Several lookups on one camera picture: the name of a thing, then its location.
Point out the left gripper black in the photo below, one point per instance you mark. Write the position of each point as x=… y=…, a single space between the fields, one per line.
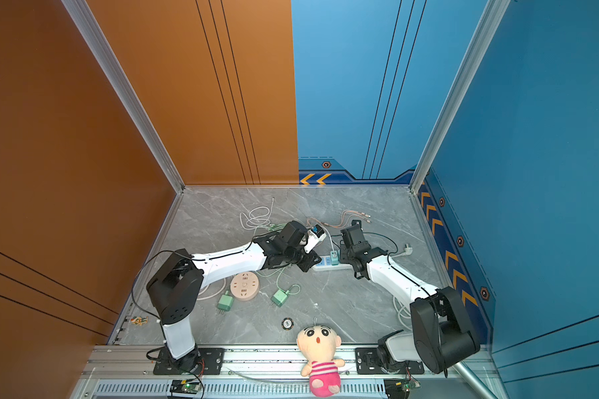
x=310 y=263

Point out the teal charger with black cable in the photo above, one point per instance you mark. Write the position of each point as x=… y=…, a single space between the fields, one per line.
x=334 y=257

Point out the small toy figure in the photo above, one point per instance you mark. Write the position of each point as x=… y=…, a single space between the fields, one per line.
x=139 y=321

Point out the round pink power socket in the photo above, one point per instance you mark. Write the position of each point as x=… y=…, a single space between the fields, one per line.
x=245 y=286

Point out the white blue power strip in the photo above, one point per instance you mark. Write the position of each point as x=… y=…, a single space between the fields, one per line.
x=326 y=265

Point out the light green charger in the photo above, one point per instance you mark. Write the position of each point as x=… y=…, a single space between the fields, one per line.
x=280 y=297
x=226 y=302

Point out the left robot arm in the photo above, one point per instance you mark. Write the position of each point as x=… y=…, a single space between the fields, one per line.
x=174 y=288

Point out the light green charger middle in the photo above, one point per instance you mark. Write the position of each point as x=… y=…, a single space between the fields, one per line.
x=280 y=297

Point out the green circuit board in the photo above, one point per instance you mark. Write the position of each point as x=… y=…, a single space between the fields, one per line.
x=400 y=388
x=186 y=388

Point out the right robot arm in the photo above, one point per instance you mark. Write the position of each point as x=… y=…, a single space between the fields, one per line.
x=441 y=332

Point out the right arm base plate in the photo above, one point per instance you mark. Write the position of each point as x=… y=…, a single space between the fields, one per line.
x=377 y=360

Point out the left green circuit board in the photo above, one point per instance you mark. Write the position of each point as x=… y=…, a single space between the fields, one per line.
x=186 y=388

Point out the black poker chip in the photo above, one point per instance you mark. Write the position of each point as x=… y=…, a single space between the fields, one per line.
x=287 y=324

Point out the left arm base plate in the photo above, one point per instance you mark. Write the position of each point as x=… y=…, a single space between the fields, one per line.
x=200 y=362

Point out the light green charger left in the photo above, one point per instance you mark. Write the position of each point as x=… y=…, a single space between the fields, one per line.
x=226 y=302

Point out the plush doll pink dress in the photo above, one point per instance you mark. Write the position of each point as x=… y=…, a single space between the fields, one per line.
x=318 y=345

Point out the right green circuit board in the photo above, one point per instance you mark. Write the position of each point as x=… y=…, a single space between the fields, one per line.
x=400 y=388

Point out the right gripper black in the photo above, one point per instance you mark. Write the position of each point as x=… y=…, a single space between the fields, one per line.
x=343 y=253

